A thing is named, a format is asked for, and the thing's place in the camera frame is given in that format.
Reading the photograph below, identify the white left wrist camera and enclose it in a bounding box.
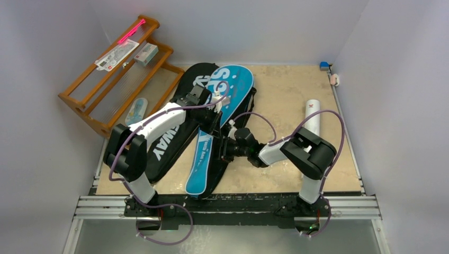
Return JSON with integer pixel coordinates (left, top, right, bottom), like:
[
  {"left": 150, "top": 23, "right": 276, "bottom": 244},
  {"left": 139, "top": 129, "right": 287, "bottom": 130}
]
[{"left": 211, "top": 91, "right": 230, "bottom": 113}]

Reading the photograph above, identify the small white box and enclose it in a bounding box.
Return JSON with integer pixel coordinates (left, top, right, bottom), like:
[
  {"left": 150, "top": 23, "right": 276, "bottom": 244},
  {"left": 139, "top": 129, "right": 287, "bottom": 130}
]
[{"left": 134, "top": 43, "right": 159, "bottom": 66}]

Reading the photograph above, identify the black metal base frame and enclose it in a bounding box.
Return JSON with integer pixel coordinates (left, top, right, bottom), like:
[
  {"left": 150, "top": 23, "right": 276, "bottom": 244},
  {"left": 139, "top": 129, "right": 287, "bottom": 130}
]
[{"left": 71, "top": 187, "right": 381, "bottom": 232}]

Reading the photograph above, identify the small blue block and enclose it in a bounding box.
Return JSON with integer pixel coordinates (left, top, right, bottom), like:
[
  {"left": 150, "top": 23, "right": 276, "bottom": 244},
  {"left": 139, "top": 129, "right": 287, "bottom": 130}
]
[{"left": 319, "top": 61, "right": 331, "bottom": 72}]

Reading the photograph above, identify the blue racket cover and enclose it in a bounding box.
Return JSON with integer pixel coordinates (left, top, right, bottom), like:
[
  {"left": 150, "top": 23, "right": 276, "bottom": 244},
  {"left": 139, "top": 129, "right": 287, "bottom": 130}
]
[{"left": 185, "top": 65, "right": 257, "bottom": 199}]

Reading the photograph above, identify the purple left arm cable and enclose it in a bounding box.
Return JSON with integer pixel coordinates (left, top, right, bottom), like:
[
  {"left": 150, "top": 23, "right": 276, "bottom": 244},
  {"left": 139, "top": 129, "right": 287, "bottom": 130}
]
[{"left": 107, "top": 81, "right": 230, "bottom": 207}]

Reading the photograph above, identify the clear stationery packet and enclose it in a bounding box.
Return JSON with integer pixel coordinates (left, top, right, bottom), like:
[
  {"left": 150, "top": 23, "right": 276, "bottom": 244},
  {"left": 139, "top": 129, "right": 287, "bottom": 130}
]
[{"left": 94, "top": 39, "right": 140, "bottom": 71}]

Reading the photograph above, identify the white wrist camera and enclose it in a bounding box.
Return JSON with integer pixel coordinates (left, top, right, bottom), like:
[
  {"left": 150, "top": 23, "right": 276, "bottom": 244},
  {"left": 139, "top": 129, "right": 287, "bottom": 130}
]
[
  {"left": 227, "top": 119, "right": 237, "bottom": 140},
  {"left": 211, "top": 91, "right": 230, "bottom": 113}
]

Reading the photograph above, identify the blue white plastic packet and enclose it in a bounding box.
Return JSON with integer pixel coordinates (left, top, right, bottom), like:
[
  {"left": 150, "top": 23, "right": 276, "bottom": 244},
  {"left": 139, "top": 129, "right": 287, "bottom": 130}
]
[{"left": 125, "top": 97, "right": 148, "bottom": 126}]

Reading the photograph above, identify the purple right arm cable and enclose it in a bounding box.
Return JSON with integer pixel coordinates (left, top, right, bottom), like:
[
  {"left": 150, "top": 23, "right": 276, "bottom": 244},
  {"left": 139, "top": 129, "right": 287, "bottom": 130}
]
[{"left": 233, "top": 110, "right": 346, "bottom": 239}]

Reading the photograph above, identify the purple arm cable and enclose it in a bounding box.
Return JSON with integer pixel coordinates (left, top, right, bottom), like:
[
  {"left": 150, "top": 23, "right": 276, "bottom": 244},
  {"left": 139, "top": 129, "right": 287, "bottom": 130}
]
[
  {"left": 233, "top": 110, "right": 346, "bottom": 239},
  {"left": 107, "top": 81, "right": 230, "bottom": 207}
]

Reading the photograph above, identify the pink white clip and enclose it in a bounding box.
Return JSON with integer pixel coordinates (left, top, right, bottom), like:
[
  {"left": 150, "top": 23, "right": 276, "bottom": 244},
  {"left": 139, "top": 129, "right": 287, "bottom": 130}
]
[{"left": 329, "top": 74, "right": 340, "bottom": 87}]

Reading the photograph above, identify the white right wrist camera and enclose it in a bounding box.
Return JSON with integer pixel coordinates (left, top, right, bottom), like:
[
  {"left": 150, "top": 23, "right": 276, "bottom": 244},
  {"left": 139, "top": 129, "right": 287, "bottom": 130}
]
[{"left": 227, "top": 119, "right": 237, "bottom": 140}]

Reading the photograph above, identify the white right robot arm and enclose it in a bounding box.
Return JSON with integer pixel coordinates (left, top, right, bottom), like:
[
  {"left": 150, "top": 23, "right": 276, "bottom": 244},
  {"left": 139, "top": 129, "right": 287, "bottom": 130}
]
[{"left": 219, "top": 127, "right": 338, "bottom": 215}]

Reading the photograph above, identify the black Crossway racket cover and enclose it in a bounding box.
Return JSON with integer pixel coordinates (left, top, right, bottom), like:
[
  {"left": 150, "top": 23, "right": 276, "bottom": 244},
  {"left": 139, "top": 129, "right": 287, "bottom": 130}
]
[{"left": 145, "top": 62, "right": 219, "bottom": 183}]

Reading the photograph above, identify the white shuttlecock tube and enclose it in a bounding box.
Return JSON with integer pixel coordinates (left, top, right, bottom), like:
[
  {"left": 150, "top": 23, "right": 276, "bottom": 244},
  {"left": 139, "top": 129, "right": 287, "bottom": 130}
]
[{"left": 303, "top": 99, "right": 321, "bottom": 153}]

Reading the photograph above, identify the wooden shelf rack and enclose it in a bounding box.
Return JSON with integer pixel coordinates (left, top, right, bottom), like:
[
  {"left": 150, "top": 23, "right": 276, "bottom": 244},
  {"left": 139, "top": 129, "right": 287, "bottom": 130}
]
[{"left": 58, "top": 15, "right": 184, "bottom": 138}]

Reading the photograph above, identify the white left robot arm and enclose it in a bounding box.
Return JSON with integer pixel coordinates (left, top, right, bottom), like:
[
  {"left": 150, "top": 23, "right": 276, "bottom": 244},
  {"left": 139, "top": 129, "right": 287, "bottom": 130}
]
[{"left": 103, "top": 82, "right": 229, "bottom": 216}]

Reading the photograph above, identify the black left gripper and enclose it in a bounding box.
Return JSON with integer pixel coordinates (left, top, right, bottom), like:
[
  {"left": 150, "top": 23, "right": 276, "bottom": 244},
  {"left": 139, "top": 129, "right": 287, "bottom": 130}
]
[{"left": 193, "top": 107, "right": 222, "bottom": 139}]

